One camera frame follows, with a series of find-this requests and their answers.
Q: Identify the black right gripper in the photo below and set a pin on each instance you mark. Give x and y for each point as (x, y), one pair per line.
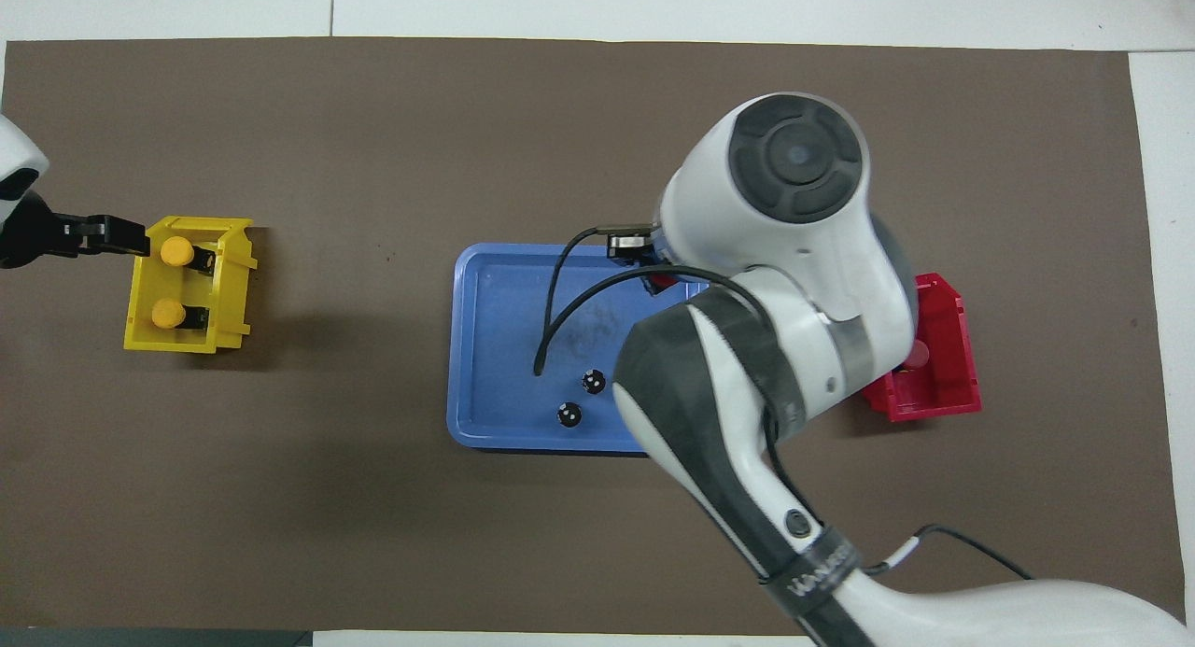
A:
(630, 241)

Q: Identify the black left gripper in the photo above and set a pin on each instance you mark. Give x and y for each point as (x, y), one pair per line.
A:
(26, 232)

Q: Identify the yellow push button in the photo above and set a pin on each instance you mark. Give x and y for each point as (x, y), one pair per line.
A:
(167, 313)
(176, 251)

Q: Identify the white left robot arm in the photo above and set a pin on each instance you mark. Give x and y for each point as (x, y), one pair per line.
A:
(17, 157)

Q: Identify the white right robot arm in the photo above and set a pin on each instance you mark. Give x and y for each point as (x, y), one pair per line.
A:
(794, 283)

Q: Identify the blue plastic tray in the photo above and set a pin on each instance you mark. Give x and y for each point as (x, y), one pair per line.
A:
(504, 348)

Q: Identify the small black cylinder component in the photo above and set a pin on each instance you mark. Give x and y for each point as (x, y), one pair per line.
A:
(569, 414)
(594, 382)

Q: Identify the yellow plastic bin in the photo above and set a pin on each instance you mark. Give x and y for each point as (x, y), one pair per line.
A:
(229, 292)

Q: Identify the red plastic bin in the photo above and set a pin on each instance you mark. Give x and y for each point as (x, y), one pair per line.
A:
(948, 348)

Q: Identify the brown table mat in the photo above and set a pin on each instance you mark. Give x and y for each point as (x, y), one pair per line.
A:
(373, 535)

